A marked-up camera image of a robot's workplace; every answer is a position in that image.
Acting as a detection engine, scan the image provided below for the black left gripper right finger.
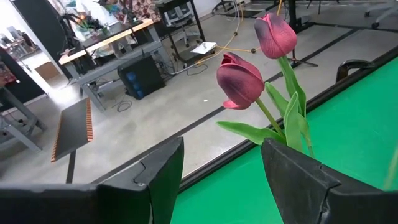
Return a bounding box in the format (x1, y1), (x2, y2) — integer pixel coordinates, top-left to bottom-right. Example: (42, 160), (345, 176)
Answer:
(261, 138), (398, 224)

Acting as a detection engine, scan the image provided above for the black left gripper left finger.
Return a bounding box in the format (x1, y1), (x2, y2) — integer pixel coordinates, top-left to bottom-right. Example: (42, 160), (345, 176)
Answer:
(0, 136), (185, 224)

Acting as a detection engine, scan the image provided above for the red tulip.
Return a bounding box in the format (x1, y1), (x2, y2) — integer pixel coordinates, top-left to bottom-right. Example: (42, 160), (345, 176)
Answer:
(254, 12), (315, 158)
(216, 52), (289, 147)

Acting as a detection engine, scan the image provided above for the green table mat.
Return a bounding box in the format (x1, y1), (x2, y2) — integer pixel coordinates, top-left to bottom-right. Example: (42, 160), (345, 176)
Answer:
(170, 55), (398, 224)

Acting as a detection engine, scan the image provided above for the black panel orange edge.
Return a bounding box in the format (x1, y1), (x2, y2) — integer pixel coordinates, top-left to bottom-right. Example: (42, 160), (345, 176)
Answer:
(51, 98), (94, 184)

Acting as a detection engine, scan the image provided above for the black computer tower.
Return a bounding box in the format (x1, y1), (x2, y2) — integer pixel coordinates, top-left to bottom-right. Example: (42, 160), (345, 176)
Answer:
(117, 55), (166, 101)

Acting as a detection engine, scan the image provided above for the cardboard box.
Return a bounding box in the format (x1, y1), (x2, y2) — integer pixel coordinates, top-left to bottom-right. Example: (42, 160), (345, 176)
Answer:
(34, 61), (62, 81)

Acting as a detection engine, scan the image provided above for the wooden top desk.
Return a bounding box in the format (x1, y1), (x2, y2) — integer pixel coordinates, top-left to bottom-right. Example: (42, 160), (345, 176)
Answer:
(57, 17), (175, 113)

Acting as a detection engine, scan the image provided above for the black tripod stand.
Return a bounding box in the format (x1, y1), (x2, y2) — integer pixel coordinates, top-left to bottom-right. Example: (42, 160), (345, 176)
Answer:
(285, 0), (320, 68)

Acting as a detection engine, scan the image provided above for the white flat box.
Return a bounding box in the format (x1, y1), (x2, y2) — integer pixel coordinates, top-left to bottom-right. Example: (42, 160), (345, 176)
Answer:
(190, 41), (218, 55)

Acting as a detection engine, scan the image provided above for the black partition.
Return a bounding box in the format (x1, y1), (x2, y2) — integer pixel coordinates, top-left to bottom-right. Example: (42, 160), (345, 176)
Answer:
(11, 0), (74, 78)

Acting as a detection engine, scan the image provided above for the grey chair base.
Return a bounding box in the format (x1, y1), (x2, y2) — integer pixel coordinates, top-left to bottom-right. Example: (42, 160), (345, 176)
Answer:
(363, 0), (398, 30)

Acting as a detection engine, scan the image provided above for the black office chair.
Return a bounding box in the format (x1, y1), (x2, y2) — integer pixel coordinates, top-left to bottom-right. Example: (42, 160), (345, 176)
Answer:
(157, 0), (206, 63)

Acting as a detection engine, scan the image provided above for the black cable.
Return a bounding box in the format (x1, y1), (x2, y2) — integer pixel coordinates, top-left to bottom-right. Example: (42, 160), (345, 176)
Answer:
(111, 95), (134, 113)

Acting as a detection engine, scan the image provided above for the grey table frame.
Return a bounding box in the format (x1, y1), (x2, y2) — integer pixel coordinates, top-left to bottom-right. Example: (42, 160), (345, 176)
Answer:
(0, 86), (47, 153)

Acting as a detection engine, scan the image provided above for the black frame handle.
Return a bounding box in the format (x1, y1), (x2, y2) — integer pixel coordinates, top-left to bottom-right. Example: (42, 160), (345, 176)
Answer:
(335, 58), (377, 83)

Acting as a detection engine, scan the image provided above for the yellow cable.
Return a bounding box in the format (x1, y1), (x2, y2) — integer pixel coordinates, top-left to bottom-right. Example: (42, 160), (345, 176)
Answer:
(195, 0), (284, 65)

